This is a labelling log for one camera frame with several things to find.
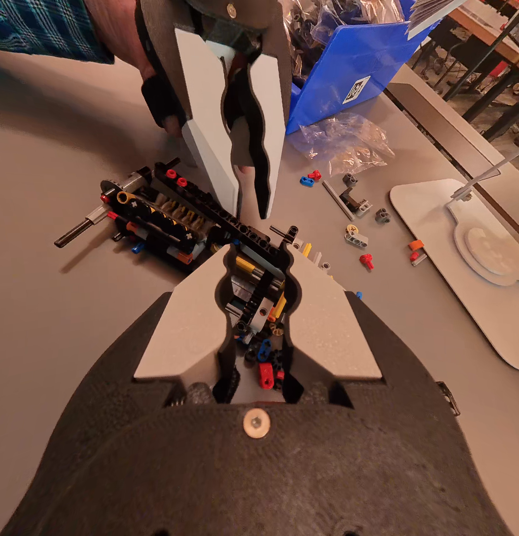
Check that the black small lego gear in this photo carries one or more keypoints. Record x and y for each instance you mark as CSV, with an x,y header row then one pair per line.
x,y
252,354
278,365

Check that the wooden table black legs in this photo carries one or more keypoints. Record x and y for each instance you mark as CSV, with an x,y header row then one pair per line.
x,y
481,33

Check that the blue thin lego liftarm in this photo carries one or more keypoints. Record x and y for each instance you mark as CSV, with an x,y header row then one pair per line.
x,y
307,181
266,349

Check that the red grey lego pin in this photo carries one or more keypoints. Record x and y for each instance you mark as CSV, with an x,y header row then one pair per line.
x,y
418,258

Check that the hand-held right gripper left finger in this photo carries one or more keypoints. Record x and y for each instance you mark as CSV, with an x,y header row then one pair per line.
x,y
184,335

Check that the red lego connector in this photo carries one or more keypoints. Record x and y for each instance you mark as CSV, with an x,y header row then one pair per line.
x,y
367,261
315,175
266,375

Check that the dark grey double lego connector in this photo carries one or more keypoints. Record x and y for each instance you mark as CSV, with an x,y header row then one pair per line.
x,y
382,215

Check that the lego car chassis model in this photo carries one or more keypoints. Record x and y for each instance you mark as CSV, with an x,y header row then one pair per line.
x,y
201,201

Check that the white paper sheet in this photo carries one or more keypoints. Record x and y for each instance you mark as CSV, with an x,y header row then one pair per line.
x,y
435,12

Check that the light grey short lego beam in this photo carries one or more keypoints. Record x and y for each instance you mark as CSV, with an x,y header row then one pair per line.
x,y
365,206

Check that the black lego frame piece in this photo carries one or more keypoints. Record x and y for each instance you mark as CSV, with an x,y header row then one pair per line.
x,y
448,398

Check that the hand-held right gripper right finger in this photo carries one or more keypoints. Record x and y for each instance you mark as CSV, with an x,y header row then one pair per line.
x,y
330,335

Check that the black u-shaped lego bracket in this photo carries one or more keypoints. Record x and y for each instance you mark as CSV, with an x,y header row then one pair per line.
x,y
351,200

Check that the person's left forearm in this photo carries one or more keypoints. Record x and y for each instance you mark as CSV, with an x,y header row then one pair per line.
x,y
41,25

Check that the person's left hand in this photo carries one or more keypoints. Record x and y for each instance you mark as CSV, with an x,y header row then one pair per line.
x,y
117,29

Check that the grey long lego axle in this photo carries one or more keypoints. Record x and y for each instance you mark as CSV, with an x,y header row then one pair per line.
x,y
338,200

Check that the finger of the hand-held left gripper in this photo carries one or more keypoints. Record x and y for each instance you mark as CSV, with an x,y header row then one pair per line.
x,y
201,83
270,104

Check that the clear bags of lego parts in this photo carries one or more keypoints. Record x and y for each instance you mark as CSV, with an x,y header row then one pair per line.
x,y
318,25

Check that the white tablet stand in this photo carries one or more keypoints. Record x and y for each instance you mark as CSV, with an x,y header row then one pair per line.
x,y
452,259

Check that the tan lego pulley wheel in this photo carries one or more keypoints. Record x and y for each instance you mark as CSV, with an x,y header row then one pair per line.
x,y
353,229

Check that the light grey lego connector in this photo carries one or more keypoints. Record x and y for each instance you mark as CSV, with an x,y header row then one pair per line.
x,y
356,241

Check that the blue plastic bin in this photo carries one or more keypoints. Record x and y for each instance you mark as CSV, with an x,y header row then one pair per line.
x,y
347,63

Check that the dark grey small lego connector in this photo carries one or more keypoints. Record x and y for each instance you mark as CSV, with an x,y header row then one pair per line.
x,y
350,180

